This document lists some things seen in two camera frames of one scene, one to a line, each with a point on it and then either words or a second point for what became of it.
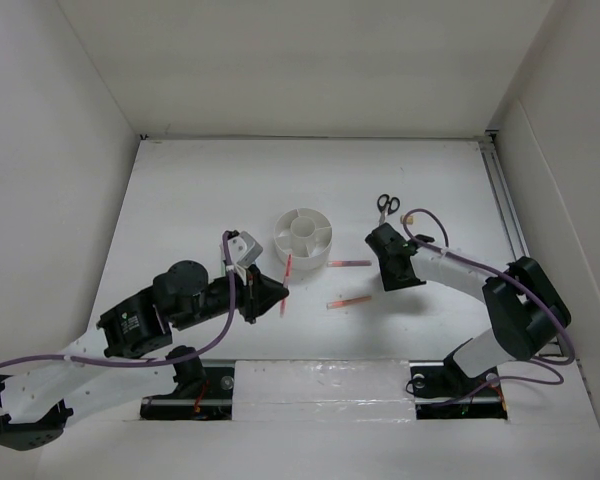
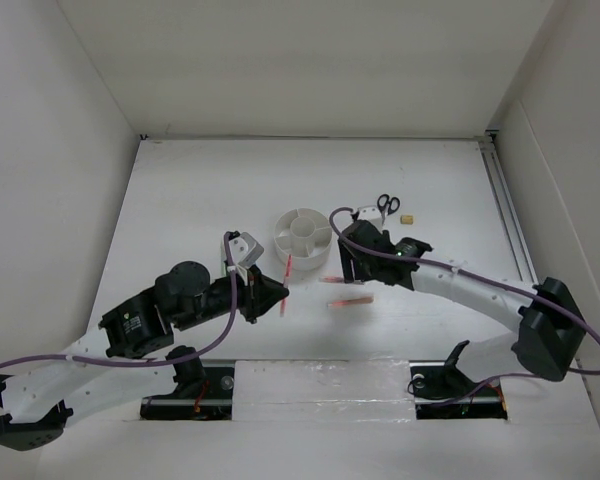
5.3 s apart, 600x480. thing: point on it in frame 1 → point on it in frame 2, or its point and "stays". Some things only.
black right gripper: x=390 y=283 → x=350 y=273
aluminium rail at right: x=500 y=185 stays
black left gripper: x=259 y=293 stays
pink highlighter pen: x=283 y=302 stays
